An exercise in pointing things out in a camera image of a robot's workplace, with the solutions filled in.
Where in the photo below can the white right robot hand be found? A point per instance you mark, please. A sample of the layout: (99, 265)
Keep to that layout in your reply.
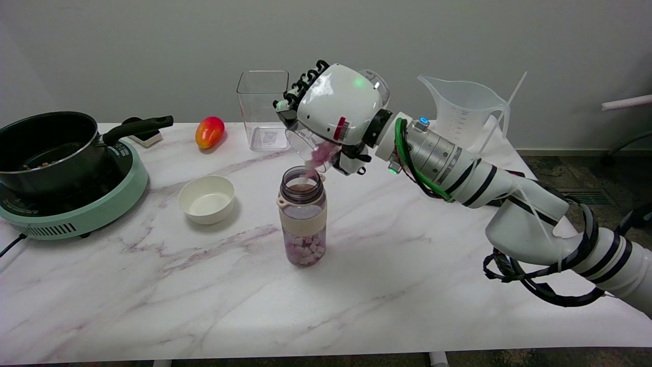
(338, 102)

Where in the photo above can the pink white cubes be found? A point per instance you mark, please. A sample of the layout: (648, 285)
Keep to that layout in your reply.
(322, 153)
(304, 251)

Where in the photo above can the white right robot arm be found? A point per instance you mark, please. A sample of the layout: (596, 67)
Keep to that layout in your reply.
(509, 199)

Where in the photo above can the clear bottle with beige band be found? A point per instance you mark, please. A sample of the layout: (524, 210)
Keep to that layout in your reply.
(302, 216)

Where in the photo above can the large translucent measuring jug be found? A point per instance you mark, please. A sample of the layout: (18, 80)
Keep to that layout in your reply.
(461, 109)

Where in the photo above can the pink white cubes in bottle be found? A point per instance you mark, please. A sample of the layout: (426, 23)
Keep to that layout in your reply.
(304, 251)

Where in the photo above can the clear square plastic container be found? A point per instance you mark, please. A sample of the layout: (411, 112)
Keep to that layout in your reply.
(260, 112)

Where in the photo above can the red yellow mango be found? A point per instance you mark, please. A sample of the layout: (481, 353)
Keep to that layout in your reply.
(209, 132)

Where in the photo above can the white round bowl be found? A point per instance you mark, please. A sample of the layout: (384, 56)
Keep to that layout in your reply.
(206, 200)

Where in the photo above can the white power adapter with plug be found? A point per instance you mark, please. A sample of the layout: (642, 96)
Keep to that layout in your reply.
(147, 137)

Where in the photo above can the floor vent grille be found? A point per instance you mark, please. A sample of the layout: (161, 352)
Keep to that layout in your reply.
(568, 196)

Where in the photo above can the white table leg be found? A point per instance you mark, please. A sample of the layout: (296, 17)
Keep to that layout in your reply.
(162, 363)
(438, 359)

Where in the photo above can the green induction cooker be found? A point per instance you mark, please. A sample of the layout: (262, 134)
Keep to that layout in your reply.
(86, 214)

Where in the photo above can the white pipe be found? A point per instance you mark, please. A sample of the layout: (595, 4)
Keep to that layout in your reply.
(626, 102)

